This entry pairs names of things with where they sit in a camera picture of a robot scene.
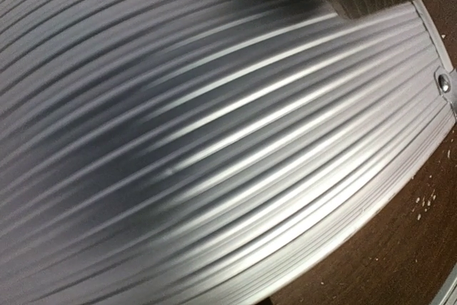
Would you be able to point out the silver aluminium poker case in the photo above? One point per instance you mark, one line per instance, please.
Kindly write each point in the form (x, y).
(203, 151)

